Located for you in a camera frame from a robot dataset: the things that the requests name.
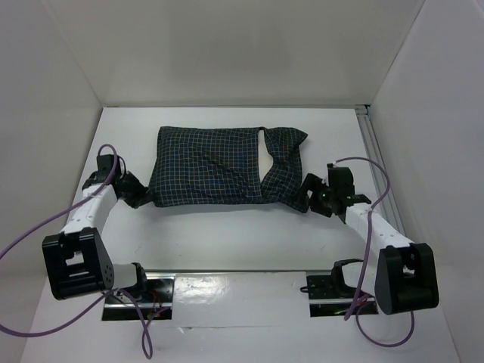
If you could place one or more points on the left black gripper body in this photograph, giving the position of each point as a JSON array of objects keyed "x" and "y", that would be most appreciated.
[{"x": 134, "y": 193}]

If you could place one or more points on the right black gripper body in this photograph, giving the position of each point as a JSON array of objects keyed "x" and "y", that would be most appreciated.
[{"x": 314, "y": 190}]

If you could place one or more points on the cream pillow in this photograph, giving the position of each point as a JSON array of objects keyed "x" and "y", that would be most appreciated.
[{"x": 265, "y": 160}]

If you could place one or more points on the dark plaid pillowcase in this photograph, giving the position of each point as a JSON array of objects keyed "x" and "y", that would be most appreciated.
[{"x": 220, "y": 166}]

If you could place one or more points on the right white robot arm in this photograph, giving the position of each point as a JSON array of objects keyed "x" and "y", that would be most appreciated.
[{"x": 398, "y": 273}]

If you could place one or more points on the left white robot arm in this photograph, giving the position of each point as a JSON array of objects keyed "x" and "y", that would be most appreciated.
[{"x": 76, "y": 259}]

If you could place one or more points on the aluminium rail right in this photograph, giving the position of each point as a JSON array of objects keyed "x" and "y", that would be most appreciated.
[{"x": 388, "y": 207}]

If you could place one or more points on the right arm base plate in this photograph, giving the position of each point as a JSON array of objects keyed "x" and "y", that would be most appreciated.
[{"x": 327, "y": 296}]

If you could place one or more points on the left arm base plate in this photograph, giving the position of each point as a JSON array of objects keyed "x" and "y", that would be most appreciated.
[{"x": 155, "y": 302}]

